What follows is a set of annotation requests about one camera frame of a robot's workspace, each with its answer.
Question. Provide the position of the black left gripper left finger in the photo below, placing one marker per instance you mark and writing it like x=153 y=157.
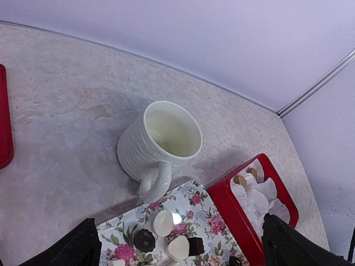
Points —
x=81 y=246

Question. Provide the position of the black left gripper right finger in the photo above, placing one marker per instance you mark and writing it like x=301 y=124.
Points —
x=283 y=245

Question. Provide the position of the caramel square chocolate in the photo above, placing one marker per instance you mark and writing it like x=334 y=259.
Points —
x=240 y=180

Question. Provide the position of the caramel hexagon chocolate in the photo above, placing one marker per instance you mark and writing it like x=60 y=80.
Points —
x=252 y=171

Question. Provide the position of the dark round fluted chocolate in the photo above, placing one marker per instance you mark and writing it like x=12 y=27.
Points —
x=144 y=241

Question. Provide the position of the white round chocolate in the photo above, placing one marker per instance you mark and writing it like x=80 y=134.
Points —
x=163 y=223

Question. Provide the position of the dark square chocolate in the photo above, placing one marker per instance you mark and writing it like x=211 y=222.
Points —
x=196 y=246

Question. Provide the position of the red box with paper cups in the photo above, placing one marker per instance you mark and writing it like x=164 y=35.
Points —
x=243 y=208

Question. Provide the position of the floral rectangular tray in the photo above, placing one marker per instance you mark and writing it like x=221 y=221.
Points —
x=194 y=215

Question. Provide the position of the red box lid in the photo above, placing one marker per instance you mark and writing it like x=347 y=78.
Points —
x=7 y=147

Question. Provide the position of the white ribbed ceramic mug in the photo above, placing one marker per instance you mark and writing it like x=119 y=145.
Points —
x=157 y=145

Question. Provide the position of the right aluminium frame post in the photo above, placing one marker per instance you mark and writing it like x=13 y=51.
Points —
x=317 y=85

